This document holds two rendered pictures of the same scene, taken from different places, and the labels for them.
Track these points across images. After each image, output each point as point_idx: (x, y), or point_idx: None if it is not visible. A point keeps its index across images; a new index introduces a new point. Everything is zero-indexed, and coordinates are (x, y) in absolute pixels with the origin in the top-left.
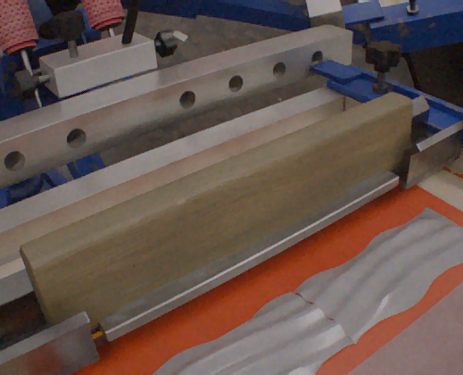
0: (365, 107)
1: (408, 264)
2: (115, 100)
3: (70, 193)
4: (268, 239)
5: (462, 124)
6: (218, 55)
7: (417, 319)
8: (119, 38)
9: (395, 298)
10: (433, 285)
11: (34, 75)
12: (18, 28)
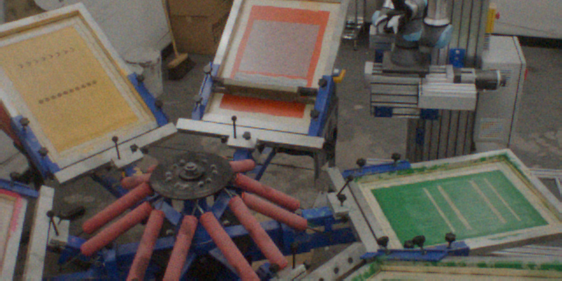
0: (233, 82)
1: (250, 78)
2: (252, 128)
3: (276, 125)
4: None
5: (217, 76)
6: (217, 131)
7: (261, 72)
8: (234, 141)
9: (259, 75)
10: (252, 74)
11: (259, 143)
12: (248, 159)
